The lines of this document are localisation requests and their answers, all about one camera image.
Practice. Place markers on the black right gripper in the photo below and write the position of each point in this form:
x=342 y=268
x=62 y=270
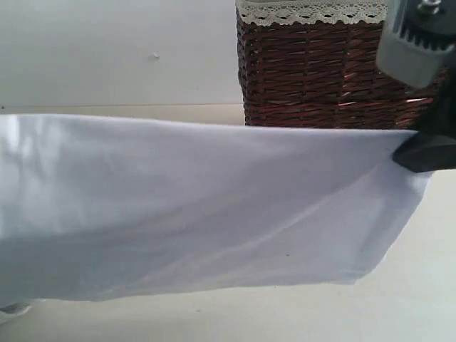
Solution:
x=433 y=147

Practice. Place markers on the dark brown wicker basket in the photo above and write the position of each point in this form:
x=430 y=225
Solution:
x=322 y=76

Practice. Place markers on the white t-shirt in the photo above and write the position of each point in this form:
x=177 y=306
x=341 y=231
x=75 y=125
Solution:
x=96 y=208

